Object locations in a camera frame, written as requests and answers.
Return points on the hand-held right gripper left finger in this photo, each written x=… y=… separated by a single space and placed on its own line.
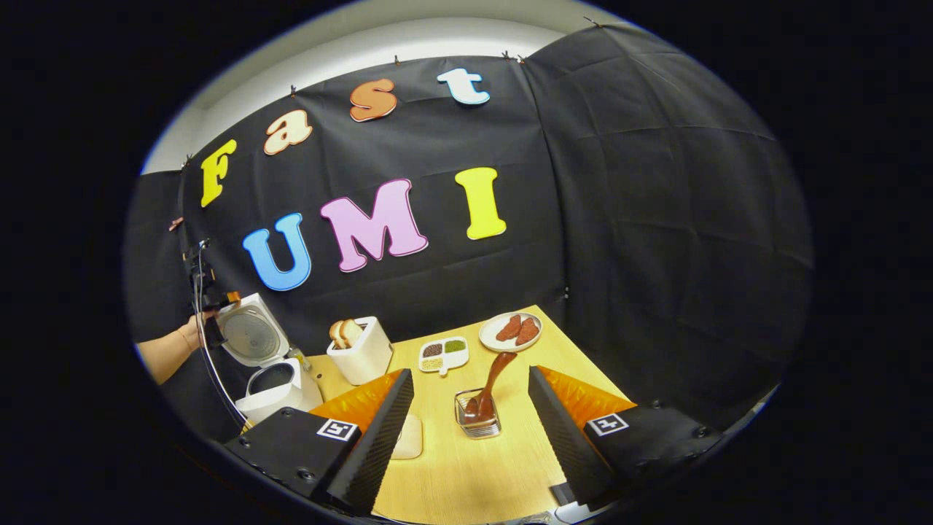
x=379 y=445

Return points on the red meat slice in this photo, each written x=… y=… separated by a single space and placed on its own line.
x=528 y=332
x=509 y=328

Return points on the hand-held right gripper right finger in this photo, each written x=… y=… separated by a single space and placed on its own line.
x=561 y=437

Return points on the toasted bread slice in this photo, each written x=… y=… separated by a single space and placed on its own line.
x=337 y=334
x=352 y=332

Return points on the brown wooden spoon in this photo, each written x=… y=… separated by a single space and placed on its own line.
x=492 y=379

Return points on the small glass bottle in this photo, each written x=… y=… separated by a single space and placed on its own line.
x=299 y=359

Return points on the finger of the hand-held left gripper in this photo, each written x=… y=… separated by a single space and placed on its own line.
x=232 y=297

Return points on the white toaster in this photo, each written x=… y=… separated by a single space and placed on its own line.
x=364 y=361

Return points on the pile of green beans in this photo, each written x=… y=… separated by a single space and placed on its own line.
x=455 y=346

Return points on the white rice cooker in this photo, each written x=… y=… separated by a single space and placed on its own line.
x=280 y=402

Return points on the round white plate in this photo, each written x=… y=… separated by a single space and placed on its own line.
x=488 y=335

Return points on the pile of yellow beans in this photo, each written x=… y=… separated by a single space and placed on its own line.
x=432 y=363

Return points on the white divided grain dish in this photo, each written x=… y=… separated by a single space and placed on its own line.
x=444 y=364

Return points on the clear plastic rice box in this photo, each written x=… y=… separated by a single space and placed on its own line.
x=412 y=453

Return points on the pile of dark beans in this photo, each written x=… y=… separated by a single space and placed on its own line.
x=432 y=350

